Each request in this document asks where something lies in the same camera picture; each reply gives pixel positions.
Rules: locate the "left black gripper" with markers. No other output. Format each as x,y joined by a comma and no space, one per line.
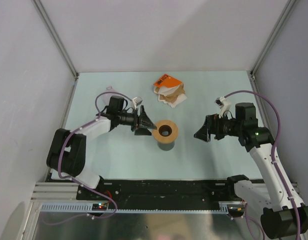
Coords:
145,123

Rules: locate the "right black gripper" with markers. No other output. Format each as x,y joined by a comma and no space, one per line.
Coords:
211,126

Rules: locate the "pink glass dripper cone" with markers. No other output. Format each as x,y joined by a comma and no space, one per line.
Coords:
109,92

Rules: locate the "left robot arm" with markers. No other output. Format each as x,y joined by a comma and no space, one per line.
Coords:
67,153

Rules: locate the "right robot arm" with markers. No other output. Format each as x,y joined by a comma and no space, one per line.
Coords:
282,211

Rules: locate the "glass carafe with coffee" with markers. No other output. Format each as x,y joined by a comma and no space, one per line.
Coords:
166,146

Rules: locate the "orange coffee filter package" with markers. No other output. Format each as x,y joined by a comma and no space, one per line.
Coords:
167,81

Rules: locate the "stack of paper filters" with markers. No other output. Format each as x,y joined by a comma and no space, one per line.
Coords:
171,96

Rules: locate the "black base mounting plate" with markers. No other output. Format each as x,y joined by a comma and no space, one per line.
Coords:
170,195

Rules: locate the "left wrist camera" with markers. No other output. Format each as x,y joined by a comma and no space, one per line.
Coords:
136,101

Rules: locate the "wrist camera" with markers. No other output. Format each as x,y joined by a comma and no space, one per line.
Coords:
224,104
136,101

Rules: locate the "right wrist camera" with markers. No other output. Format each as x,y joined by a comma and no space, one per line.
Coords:
224,104

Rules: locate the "right aluminium frame post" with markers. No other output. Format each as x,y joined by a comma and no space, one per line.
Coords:
273,36

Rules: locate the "aluminium frame post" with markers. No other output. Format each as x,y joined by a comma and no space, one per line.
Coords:
55,37
273,36

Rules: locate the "aluminium extrusion rail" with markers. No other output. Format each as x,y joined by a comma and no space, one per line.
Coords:
54,191

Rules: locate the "left aluminium frame post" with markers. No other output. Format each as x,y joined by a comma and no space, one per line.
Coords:
55,37

